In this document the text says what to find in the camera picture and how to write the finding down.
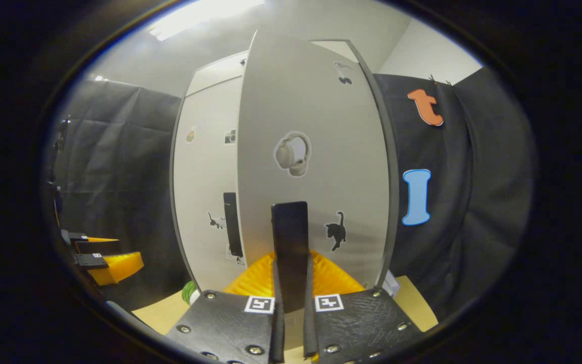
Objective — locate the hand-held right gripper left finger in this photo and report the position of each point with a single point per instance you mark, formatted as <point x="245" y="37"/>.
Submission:
<point x="220" y="328"/>

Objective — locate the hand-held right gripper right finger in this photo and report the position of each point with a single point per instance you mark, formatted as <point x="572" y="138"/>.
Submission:
<point x="361" y="323"/>

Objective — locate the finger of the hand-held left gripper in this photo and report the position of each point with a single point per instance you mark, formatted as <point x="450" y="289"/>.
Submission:
<point x="96" y="246"/>
<point x="119" y="265"/>

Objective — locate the grey cabinet door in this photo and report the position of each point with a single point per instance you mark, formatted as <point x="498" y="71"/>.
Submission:
<point x="205" y="177"/>
<point x="331" y="126"/>

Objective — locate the grey double-door shoe cabinet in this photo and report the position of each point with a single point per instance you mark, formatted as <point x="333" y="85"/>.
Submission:
<point x="205" y="86"/>

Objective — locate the green striped ball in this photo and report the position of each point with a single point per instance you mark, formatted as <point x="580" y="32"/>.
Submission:
<point x="190" y="293"/>

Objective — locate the small white object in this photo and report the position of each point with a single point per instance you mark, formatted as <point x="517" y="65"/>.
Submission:
<point x="391" y="284"/>

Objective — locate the black backdrop cloth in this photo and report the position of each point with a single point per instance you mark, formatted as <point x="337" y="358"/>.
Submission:
<point x="473" y="202"/>

